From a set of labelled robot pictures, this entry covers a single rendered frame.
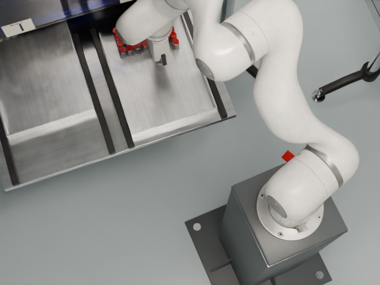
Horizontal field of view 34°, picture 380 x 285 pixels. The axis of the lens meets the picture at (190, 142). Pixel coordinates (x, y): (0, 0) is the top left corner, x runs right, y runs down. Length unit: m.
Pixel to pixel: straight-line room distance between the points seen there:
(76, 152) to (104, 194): 0.88
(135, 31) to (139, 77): 0.39
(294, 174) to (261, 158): 1.35
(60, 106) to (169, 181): 0.93
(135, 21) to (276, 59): 0.40
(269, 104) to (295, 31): 0.15
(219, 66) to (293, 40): 0.16
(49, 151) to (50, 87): 0.20
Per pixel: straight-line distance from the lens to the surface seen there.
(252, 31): 1.19
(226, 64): 1.17
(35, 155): 1.85
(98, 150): 1.82
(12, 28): 1.85
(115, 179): 2.70
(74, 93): 1.89
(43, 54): 1.96
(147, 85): 1.87
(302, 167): 1.39
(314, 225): 1.79
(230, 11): 2.47
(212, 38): 1.17
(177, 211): 2.65
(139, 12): 1.49
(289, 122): 1.29
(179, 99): 1.85
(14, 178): 1.82
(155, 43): 1.70
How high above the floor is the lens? 2.60
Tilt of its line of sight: 72 degrees down
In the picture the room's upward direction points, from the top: 1 degrees clockwise
